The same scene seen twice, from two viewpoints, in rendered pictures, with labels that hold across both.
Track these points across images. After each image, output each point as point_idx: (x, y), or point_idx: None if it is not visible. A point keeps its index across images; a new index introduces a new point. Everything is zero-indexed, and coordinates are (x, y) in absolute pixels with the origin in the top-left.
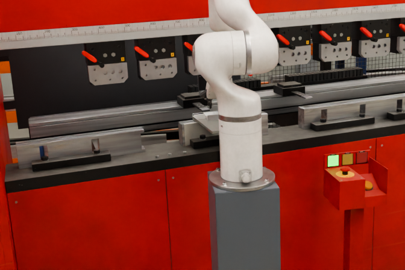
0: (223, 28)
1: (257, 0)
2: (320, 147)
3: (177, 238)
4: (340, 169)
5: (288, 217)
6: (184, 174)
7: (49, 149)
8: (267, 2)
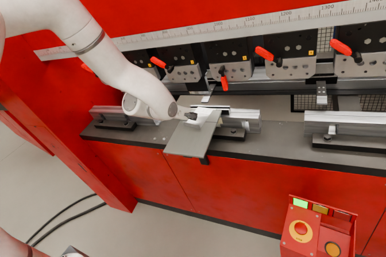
0: (109, 85)
1: (226, 0)
2: (307, 168)
3: (182, 182)
4: (304, 215)
5: (270, 199)
6: (174, 155)
7: (104, 115)
8: (242, 1)
